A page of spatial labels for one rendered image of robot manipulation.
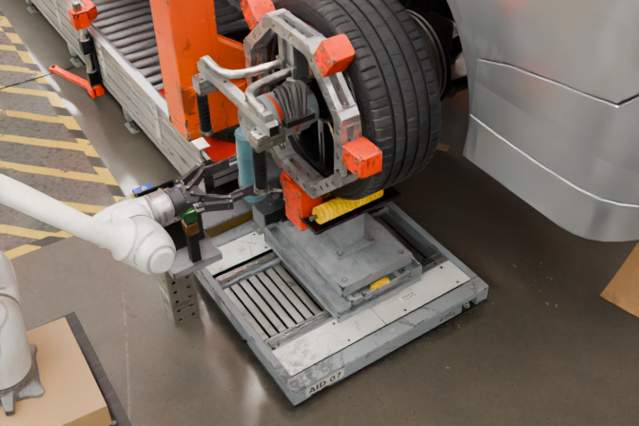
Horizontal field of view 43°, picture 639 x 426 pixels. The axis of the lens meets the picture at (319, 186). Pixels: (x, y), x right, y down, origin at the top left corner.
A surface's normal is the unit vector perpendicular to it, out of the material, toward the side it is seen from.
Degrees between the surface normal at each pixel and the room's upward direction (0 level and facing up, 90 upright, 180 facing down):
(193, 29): 90
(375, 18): 25
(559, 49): 90
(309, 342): 0
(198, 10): 90
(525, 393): 0
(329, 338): 0
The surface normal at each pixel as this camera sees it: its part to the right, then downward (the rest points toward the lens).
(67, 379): 0.05, -0.76
